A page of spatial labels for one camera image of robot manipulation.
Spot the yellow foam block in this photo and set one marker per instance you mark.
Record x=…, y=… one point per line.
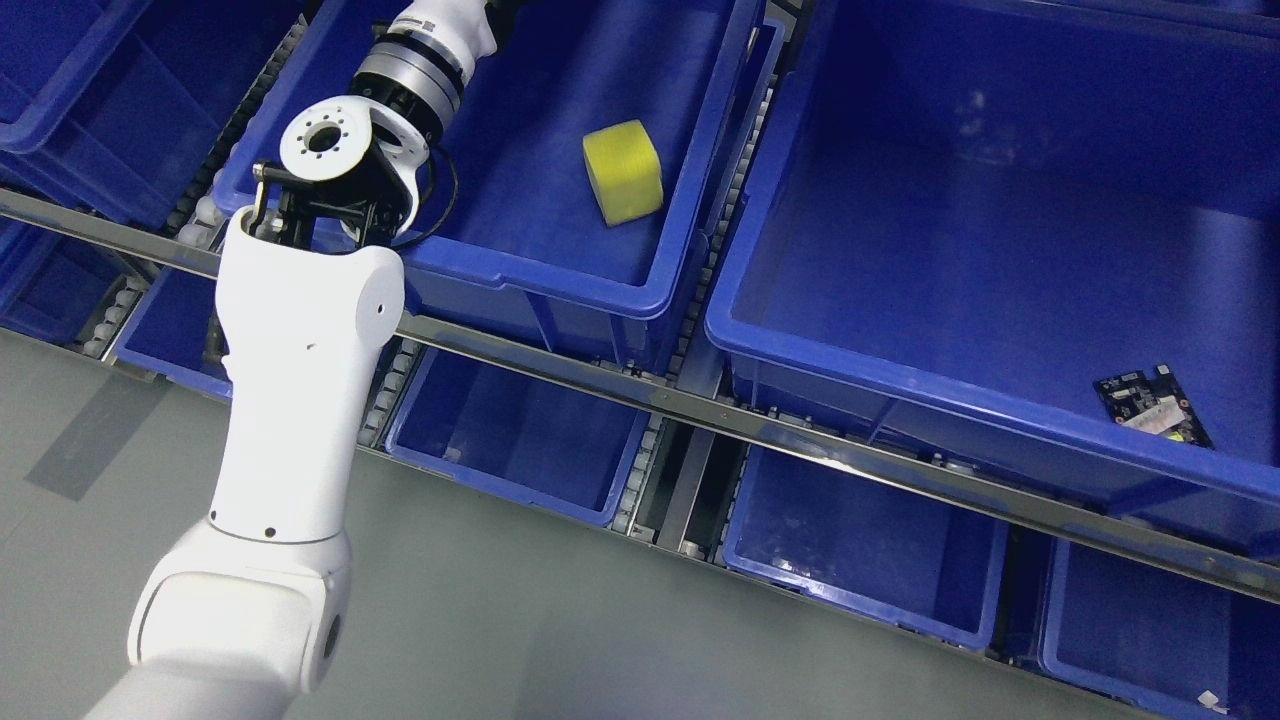
x=624, y=173

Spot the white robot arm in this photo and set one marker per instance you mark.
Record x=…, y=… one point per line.
x=243, y=614

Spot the metal shelf rack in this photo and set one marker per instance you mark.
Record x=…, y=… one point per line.
x=317, y=59

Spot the blue lower bin middle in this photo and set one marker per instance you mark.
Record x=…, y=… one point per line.
x=518, y=438

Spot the blue plastic bin centre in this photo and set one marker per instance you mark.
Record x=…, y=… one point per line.
x=515, y=243

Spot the blue plastic bin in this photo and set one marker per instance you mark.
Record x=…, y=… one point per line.
x=963, y=213
x=115, y=105
x=515, y=243

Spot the blue plastic bin right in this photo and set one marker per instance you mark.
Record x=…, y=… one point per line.
x=963, y=213

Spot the blue lower bin left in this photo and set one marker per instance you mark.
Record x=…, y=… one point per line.
x=167, y=331

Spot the black circuit board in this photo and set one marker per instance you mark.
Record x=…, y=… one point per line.
x=1153, y=403

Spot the blue plastic bin left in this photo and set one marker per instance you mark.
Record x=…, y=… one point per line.
x=115, y=105

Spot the blue lower bin far right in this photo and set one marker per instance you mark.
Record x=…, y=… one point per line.
x=1163, y=642

